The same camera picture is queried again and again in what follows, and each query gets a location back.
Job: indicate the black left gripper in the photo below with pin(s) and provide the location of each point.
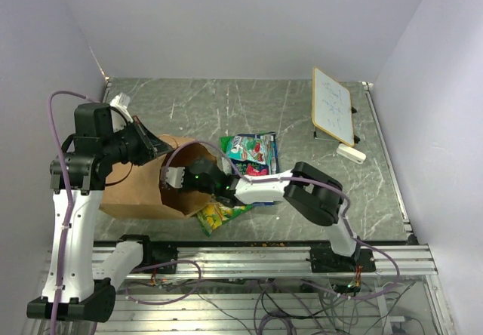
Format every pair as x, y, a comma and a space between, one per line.
151, 147

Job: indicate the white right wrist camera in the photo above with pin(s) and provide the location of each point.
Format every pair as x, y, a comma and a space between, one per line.
172, 176

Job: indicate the brown paper bag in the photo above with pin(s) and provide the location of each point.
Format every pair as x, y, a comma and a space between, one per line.
137, 193

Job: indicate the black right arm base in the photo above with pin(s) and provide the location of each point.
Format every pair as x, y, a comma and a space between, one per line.
323, 260

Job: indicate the white board eraser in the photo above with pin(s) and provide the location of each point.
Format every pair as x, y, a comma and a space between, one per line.
351, 153

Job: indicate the yellow framed whiteboard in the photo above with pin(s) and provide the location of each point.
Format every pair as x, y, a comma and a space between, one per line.
332, 108

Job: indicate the aluminium frame rail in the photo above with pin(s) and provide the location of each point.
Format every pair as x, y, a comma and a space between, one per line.
262, 262

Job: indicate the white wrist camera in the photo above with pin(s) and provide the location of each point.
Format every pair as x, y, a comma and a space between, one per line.
172, 176
120, 116

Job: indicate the yellow green snack packet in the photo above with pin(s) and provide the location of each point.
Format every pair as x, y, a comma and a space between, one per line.
215, 215

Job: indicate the teal snack packet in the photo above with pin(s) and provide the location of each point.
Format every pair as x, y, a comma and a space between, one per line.
257, 149

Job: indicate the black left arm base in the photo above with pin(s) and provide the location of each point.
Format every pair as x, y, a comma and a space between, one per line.
157, 252

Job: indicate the red snack packet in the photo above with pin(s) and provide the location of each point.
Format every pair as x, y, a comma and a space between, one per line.
256, 172

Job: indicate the green cassava chips bag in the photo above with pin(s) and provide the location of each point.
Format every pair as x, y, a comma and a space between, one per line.
226, 145

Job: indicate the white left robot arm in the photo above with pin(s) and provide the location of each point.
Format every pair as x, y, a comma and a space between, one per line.
105, 135

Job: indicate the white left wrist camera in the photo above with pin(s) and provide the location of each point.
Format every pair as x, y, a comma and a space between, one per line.
120, 116

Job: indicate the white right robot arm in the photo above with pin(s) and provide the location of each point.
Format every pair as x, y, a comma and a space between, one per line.
316, 196

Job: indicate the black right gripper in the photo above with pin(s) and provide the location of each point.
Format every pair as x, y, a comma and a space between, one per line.
185, 188

